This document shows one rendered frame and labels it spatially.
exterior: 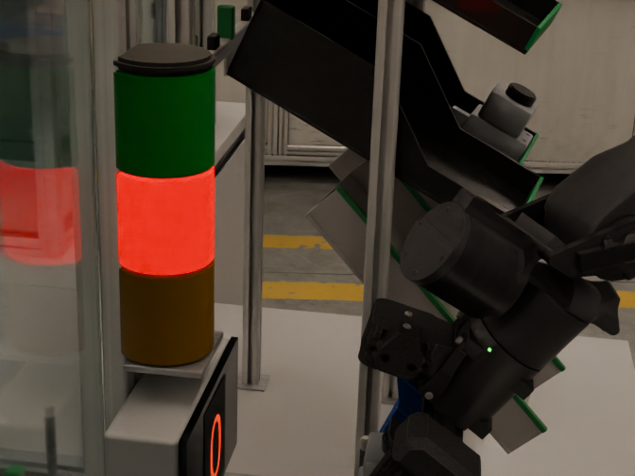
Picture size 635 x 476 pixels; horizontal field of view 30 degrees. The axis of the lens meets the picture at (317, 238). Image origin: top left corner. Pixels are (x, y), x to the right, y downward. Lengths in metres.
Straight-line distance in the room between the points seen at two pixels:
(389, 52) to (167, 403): 0.43
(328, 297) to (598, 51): 1.72
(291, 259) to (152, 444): 3.56
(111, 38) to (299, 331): 1.05
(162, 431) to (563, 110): 4.45
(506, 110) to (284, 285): 2.80
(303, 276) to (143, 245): 3.42
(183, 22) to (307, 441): 0.55
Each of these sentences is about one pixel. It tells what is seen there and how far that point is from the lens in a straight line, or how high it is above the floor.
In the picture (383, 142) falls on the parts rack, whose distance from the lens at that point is 0.97.
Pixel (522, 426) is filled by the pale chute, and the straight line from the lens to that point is 1.07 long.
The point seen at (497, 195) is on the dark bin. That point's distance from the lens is 1.08.
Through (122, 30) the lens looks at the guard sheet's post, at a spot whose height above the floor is 1.43.
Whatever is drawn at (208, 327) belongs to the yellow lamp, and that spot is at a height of 1.28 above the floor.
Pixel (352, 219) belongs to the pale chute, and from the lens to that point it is 1.03.
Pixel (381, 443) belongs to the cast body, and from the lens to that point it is 0.86.
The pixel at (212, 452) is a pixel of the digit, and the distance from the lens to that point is 0.65.
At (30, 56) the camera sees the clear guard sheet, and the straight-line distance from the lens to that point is 0.50.
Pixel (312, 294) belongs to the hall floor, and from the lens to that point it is 3.86.
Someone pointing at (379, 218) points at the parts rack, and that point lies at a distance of 0.99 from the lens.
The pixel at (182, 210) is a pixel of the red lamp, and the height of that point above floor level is 1.34.
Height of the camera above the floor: 1.54
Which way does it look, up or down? 21 degrees down
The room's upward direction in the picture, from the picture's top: 2 degrees clockwise
